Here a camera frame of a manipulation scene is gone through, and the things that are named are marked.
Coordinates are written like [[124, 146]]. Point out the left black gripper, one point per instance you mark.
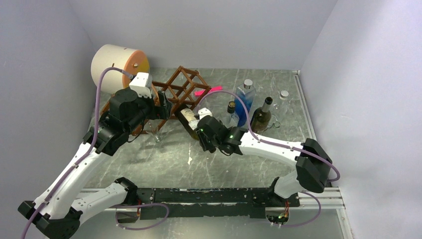
[[162, 111]]

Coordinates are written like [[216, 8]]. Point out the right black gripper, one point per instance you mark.
[[205, 146]]

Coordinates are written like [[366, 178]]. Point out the clear slim glass bottle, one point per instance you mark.
[[151, 128]]

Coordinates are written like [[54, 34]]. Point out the clear square liquor bottle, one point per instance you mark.
[[232, 117]]

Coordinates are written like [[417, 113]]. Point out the dark green wine bottle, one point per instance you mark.
[[188, 119]]

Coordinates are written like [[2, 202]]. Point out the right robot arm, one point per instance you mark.
[[309, 162]]

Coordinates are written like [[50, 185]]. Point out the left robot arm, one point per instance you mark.
[[58, 212]]

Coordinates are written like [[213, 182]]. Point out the brown wooden wine rack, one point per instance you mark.
[[144, 106]]

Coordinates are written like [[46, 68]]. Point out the olive green wine bottle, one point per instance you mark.
[[262, 116]]

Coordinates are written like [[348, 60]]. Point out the blue glass bottle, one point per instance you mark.
[[246, 93]]

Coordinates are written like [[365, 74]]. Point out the clear bottle white cap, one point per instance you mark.
[[281, 103]]

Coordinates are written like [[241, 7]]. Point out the cream cylinder with orange face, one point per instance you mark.
[[130, 60]]

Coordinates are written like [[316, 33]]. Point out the black base bar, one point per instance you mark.
[[210, 202]]

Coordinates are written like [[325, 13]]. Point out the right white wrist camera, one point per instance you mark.
[[202, 113]]

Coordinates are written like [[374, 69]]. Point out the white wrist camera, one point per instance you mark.
[[202, 113], [141, 84]]

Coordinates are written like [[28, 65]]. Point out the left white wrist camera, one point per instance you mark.
[[141, 84]]

